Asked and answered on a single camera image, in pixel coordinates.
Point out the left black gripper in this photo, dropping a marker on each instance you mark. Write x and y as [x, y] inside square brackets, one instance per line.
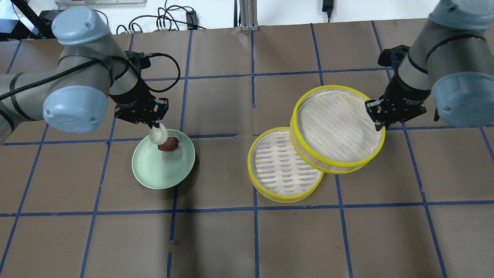
[133, 99]

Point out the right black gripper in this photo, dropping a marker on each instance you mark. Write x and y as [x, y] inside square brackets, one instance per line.
[401, 97]

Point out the white steamed bun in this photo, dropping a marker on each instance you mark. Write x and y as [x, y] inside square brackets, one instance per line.
[158, 134]

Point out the yellow steamer layer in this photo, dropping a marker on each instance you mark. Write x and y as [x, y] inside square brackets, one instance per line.
[331, 130]
[277, 171]

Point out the brown bun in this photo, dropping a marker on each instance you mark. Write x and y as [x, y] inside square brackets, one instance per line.
[171, 144]

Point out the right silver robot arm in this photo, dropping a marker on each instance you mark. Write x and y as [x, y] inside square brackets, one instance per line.
[450, 61]

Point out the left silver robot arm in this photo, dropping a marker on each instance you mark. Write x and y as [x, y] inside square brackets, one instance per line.
[92, 69]

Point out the light green plate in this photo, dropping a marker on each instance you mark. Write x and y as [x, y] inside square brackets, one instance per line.
[158, 169]

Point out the black power adapter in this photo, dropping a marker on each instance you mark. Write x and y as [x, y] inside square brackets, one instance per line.
[192, 20]

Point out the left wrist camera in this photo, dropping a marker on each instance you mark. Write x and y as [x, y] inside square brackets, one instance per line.
[138, 60]

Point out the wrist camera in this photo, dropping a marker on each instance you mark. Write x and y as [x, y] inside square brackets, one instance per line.
[138, 60]
[388, 57]

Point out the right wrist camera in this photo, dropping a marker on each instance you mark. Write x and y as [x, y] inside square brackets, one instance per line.
[388, 57]

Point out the aluminium frame post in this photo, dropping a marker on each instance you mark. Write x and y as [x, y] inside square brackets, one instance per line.
[248, 15]

